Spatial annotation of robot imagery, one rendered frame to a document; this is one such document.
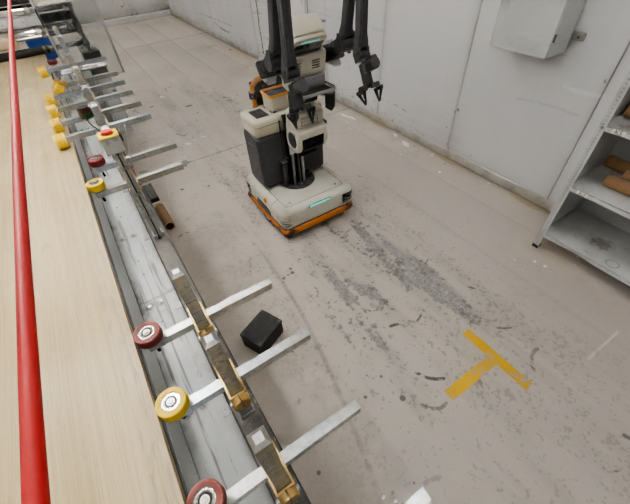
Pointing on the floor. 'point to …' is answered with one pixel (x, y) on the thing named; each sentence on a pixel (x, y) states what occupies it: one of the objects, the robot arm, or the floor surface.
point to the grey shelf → (608, 210)
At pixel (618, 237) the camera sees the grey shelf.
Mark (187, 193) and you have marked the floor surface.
